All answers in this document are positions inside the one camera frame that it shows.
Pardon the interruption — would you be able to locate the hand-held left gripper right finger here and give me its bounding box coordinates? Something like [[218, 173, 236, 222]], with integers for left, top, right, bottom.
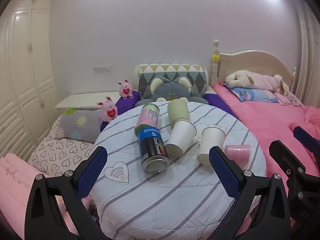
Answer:
[[209, 146, 292, 240]]

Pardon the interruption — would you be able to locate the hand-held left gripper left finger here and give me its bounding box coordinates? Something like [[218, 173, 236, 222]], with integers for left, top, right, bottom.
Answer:
[[24, 146, 108, 240]]

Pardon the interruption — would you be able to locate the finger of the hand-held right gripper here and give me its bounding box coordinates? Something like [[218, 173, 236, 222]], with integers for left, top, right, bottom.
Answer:
[[269, 140, 311, 178], [293, 126, 320, 166]]

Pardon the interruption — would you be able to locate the pink cup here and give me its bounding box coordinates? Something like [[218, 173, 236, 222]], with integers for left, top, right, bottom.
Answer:
[[224, 144, 251, 168]]

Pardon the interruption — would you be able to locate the white paper cup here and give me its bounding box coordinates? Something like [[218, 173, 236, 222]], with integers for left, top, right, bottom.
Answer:
[[197, 126, 226, 166], [165, 120, 197, 157]]

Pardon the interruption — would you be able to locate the green cup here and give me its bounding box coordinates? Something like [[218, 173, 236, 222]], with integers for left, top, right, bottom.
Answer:
[[167, 98, 190, 128]]

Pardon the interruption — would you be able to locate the heart print sheet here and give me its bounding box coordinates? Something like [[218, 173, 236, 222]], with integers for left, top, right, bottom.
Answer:
[[27, 115, 100, 178]]

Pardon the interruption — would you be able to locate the pink bed blanket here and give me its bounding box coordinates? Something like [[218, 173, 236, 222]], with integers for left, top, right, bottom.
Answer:
[[212, 82, 320, 193]]

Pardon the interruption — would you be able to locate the pink printed pillow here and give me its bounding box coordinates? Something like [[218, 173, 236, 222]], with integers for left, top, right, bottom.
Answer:
[[271, 90, 304, 108]]

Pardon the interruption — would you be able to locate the grey flower pillow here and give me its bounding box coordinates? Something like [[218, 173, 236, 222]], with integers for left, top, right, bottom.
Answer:
[[55, 107, 104, 143]]

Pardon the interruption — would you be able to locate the pink bunny plush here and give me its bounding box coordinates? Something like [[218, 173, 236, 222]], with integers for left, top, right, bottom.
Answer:
[[97, 96, 118, 123], [117, 79, 134, 98]]

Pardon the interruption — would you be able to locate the black and blue canister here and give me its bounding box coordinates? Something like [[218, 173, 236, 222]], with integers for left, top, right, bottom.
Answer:
[[135, 124, 170, 173]]

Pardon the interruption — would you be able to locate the striped white quilt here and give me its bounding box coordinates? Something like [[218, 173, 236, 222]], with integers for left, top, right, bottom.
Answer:
[[90, 101, 267, 240]]

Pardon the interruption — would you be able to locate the purple cushion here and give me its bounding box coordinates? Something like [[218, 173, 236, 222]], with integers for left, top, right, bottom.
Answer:
[[100, 90, 142, 132], [203, 92, 240, 120]]

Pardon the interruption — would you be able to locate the blue cartoon pillow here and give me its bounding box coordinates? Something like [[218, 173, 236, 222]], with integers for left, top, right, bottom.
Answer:
[[226, 85, 279, 103]]

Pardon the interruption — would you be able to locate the white bedside table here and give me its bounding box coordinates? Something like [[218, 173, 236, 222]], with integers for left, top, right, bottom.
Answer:
[[54, 91, 123, 110]]

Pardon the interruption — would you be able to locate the folded pink blanket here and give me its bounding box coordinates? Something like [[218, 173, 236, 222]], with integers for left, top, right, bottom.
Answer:
[[0, 152, 80, 235]]

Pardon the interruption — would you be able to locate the pink canister with green lid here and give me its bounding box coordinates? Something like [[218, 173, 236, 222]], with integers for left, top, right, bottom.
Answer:
[[136, 103, 160, 130]]

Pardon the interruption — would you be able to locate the white and pink plush dog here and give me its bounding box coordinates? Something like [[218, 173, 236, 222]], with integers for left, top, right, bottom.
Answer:
[[225, 70, 289, 95]]

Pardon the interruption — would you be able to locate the cream bed headboard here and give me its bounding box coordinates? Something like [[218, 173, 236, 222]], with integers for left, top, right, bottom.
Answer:
[[211, 40, 297, 90]]

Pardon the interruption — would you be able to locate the grey cat plush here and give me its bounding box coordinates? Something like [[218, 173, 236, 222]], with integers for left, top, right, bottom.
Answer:
[[135, 76, 209, 107]]

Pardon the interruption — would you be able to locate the triangle pattern cushion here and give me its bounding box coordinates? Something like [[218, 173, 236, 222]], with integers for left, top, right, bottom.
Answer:
[[138, 64, 207, 99]]

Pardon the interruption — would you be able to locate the white wardrobe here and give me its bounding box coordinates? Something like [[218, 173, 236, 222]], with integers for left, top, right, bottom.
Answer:
[[0, 0, 63, 163]]

